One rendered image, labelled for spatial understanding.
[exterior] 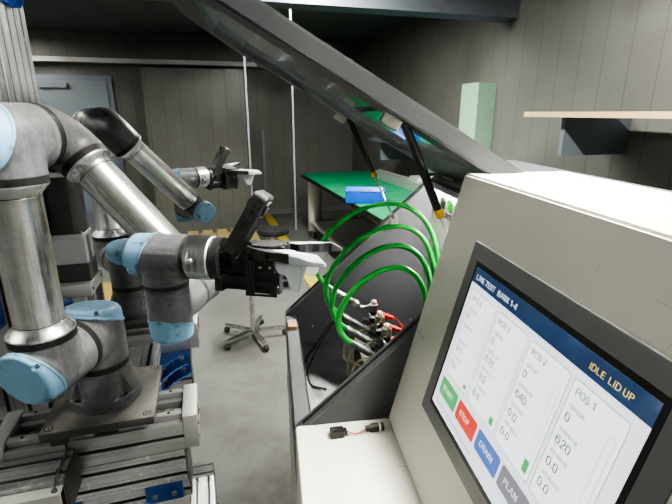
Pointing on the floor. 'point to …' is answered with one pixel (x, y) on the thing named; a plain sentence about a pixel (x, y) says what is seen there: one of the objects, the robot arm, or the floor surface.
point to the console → (608, 203)
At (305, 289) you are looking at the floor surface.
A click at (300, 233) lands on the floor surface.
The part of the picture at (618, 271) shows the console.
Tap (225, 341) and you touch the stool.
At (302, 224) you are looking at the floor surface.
